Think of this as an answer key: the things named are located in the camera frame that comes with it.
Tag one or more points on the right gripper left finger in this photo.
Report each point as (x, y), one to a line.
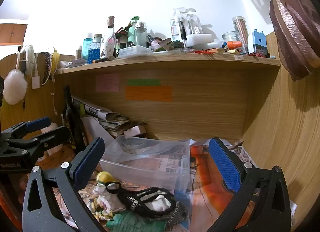
(41, 211)

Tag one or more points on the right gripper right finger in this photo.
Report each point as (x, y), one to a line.
(271, 212)

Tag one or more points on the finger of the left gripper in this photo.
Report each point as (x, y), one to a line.
(51, 139)
(21, 129)

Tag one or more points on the yellow white plush toy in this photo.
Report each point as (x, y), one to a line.
(105, 177)

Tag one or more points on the white cloth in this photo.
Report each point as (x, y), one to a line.
(104, 205)

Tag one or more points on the dark wine bottle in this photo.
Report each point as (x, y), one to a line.
(73, 122)

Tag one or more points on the white fluffy pompom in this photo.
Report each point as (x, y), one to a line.
(15, 87)

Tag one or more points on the stack of newspapers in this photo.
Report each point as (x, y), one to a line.
(112, 122)

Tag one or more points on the pink sticky note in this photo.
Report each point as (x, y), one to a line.
(107, 83)

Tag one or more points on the brown hairbrush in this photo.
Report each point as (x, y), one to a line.
(47, 66)

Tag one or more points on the small white cardboard box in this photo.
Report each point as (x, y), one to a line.
(137, 130)

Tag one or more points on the green fabric item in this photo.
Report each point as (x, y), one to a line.
(127, 221)

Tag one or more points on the green sticky note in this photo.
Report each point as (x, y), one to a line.
(143, 82)

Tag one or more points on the clear plastic bin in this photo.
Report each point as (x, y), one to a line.
(149, 162)

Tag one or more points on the blue bead bottle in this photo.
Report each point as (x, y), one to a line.
(94, 49)

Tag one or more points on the orange sticky note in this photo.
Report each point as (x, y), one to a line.
(148, 93)

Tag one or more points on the clear flat plastic box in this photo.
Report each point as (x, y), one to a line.
(134, 51)

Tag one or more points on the green spray bottle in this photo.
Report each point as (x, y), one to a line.
(131, 31)

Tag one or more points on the wooden shelf board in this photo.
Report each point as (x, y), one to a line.
(177, 61)

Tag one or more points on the blue plastic block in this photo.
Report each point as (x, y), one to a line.
(259, 42)

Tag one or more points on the orange cap marker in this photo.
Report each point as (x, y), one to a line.
(232, 45)

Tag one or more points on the white pump bottle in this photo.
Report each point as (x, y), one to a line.
(184, 18)

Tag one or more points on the clear glass jar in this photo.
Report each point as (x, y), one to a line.
(231, 36)

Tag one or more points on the tall clear tube jar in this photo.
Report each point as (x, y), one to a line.
(240, 26)

